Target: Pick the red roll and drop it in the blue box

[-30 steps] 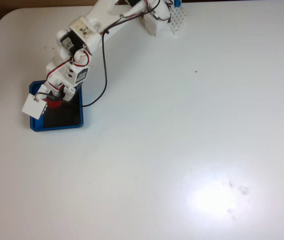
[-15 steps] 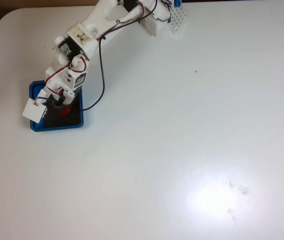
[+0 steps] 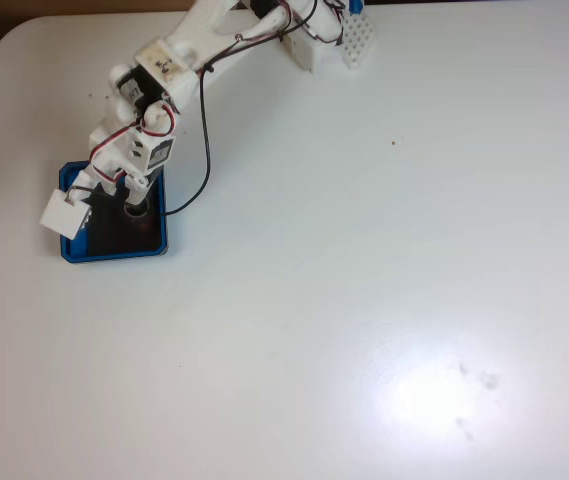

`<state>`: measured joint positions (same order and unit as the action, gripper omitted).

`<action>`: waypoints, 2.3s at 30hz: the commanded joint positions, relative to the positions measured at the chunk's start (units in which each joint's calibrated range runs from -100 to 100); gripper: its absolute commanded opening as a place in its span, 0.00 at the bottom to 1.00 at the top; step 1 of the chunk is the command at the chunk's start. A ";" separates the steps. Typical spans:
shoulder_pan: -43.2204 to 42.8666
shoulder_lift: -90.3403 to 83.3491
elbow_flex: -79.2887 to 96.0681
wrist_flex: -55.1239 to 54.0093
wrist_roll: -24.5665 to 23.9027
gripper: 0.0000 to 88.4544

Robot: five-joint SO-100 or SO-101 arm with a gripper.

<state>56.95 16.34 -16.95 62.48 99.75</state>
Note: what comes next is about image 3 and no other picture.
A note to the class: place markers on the white camera housing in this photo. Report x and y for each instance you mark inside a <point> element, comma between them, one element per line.
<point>64,215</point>

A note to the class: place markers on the white perforated plate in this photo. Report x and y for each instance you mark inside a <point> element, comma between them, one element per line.
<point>361,37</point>

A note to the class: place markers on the blue square box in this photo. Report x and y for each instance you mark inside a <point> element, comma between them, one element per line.
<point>114,256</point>

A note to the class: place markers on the black foam pad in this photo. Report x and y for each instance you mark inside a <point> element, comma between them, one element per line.
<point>114,230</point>

